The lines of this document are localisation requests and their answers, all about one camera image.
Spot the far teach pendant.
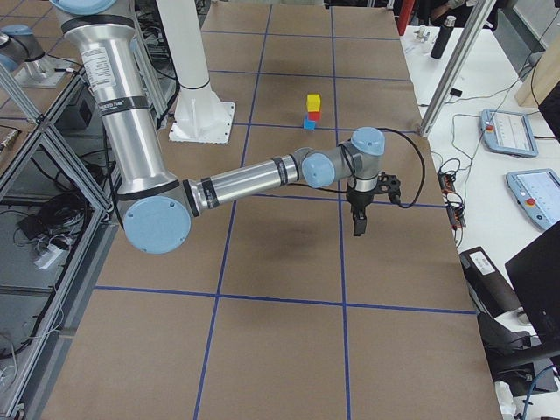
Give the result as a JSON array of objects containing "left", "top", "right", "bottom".
[{"left": 480, "top": 108, "right": 538, "bottom": 158}]

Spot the wooden board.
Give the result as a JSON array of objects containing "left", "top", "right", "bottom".
[{"left": 514, "top": 36, "right": 559, "bottom": 108}]

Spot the black monitor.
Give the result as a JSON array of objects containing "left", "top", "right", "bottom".
[{"left": 506, "top": 222, "right": 559, "bottom": 342}]

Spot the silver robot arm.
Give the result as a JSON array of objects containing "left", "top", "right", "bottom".
[{"left": 55, "top": 1, "right": 385, "bottom": 254}]

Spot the near teach pendant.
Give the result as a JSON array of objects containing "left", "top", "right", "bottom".
[{"left": 506, "top": 168, "right": 559, "bottom": 230}]

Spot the teach pendant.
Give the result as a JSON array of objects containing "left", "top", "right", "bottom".
[
  {"left": 506, "top": 168, "right": 559, "bottom": 230},
  {"left": 480, "top": 108, "right": 538, "bottom": 158}
]

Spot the black box with label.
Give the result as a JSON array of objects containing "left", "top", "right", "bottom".
[{"left": 459, "top": 247, "right": 522, "bottom": 318}]

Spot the white power strip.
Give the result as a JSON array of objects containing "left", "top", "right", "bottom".
[{"left": 34, "top": 244, "right": 63, "bottom": 270}]

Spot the aluminium frame post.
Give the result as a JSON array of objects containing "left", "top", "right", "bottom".
[{"left": 417, "top": 0, "right": 496, "bottom": 137}]

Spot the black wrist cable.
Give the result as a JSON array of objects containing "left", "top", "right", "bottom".
[{"left": 378, "top": 127, "right": 426, "bottom": 208}]

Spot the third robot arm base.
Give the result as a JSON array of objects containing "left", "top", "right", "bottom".
[{"left": 1, "top": 24, "right": 66, "bottom": 89}]

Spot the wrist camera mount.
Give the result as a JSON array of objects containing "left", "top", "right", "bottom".
[{"left": 376, "top": 171, "right": 402, "bottom": 205}]

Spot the yellow foam block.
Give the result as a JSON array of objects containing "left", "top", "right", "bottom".
[{"left": 306, "top": 94, "right": 321, "bottom": 113}]

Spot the red foam block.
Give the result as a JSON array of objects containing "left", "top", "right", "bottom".
[{"left": 307, "top": 111, "right": 321, "bottom": 122}]

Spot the blue foam block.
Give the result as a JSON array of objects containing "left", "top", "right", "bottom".
[{"left": 303, "top": 115, "right": 316, "bottom": 130}]

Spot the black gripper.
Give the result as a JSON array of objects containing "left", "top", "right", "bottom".
[{"left": 347, "top": 187, "right": 376, "bottom": 236}]

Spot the black power strip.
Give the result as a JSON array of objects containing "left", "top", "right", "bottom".
[{"left": 437, "top": 171, "right": 466, "bottom": 230}]

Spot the black water bottle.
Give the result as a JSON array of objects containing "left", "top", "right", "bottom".
[{"left": 430, "top": 16, "right": 456, "bottom": 60}]

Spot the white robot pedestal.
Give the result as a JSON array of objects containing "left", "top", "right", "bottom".
[{"left": 157, "top": 1, "right": 235, "bottom": 144}]

